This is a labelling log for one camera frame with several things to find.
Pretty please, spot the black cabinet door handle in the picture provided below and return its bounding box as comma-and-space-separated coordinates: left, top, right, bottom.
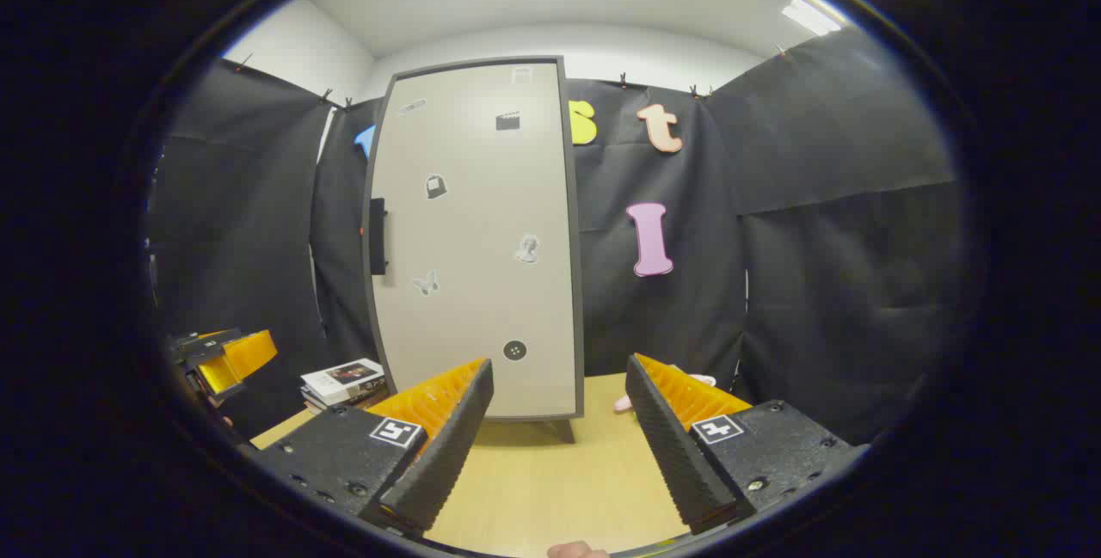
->
369, 198, 390, 276

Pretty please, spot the small ceiling light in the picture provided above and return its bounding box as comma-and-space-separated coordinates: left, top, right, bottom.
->
781, 0, 842, 36

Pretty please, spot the stack of books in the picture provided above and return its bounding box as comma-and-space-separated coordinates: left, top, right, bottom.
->
300, 358, 388, 413

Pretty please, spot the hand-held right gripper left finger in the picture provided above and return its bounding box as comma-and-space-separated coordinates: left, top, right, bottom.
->
255, 359, 495, 539

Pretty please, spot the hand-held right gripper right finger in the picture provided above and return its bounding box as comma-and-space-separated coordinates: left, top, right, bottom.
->
625, 353, 861, 535

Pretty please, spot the light grey cabinet door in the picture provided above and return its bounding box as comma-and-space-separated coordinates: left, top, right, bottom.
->
370, 64, 577, 417

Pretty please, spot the dark grey cabinet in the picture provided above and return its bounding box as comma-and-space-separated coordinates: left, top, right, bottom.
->
361, 56, 586, 444

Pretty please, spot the black backdrop cloth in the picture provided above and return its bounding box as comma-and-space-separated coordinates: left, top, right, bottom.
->
148, 25, 964, 447

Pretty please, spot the pink and green plush toy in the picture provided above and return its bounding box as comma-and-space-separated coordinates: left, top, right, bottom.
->
614, 373, 717, 413

